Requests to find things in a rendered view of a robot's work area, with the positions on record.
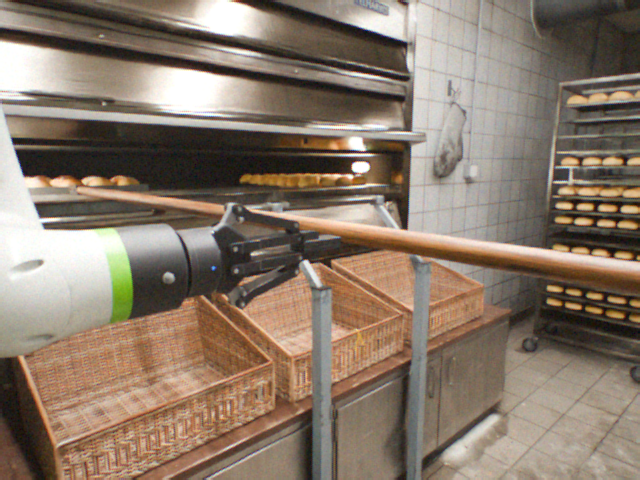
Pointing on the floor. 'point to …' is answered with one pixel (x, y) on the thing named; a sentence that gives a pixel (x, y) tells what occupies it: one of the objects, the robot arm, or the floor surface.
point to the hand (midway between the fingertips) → (316, 243)
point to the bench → (340, 418)
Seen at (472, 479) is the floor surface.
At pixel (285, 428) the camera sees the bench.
